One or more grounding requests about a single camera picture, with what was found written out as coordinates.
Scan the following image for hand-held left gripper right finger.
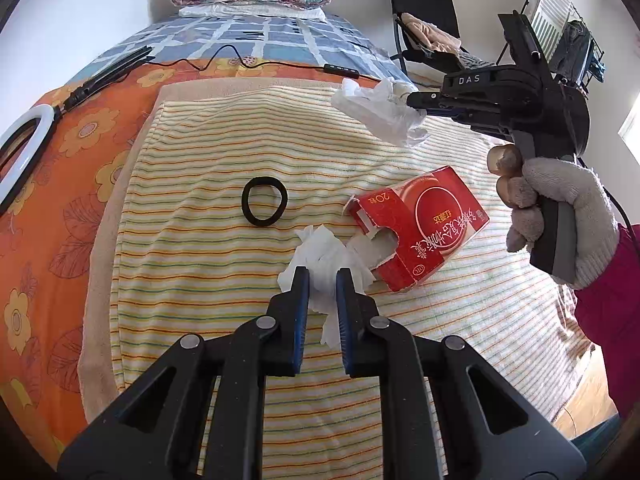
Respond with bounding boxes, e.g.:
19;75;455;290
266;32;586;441
336;267;588;480

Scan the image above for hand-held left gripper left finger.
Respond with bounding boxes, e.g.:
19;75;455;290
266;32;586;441
57;266;311;480

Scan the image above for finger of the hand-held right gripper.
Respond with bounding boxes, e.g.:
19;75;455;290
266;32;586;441
435;107;521;138
406;91;501;113

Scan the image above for white plastic bag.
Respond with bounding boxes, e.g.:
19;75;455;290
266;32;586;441
330;78;428;148

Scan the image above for white tissue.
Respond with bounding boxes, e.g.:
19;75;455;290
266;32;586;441
277;225;376;348

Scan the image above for red cardboard box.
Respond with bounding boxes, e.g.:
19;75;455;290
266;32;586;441
342;165;491;293

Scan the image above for person's right forearm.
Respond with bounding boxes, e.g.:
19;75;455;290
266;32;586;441
572;222;640;421

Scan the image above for person's right hand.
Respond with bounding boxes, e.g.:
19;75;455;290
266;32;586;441
487;144;621;291

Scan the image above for striped garment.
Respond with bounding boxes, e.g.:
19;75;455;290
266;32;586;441
457;52;496;68

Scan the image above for dark hanging jacket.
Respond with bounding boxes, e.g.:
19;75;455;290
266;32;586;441
550;20;596;91

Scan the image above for beige clothes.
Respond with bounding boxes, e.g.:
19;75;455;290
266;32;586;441
402;12;463;53

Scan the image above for teal hanging garment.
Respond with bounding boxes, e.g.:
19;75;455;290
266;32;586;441
587;45;606;81

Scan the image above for window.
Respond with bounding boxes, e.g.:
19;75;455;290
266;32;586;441
617;110;640;161

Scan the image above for green striped hanging towel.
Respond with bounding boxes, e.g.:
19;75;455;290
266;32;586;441
527;0;576;61

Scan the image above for striped yellow towel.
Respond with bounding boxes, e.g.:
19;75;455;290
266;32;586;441
112;85;596;480

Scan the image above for blue plaid bedsheet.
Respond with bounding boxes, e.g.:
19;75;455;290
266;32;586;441
65;12;416;86

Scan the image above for orange floral bedsheet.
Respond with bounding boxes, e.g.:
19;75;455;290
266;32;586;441
0;57;396;461

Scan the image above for black cable with controller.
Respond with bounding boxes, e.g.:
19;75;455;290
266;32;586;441
150;44;361;77

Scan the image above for black hair tie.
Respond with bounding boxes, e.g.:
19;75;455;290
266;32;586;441
241;176;287;227

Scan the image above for ring light with black stand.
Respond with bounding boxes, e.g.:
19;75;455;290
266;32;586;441
0;46;156;216

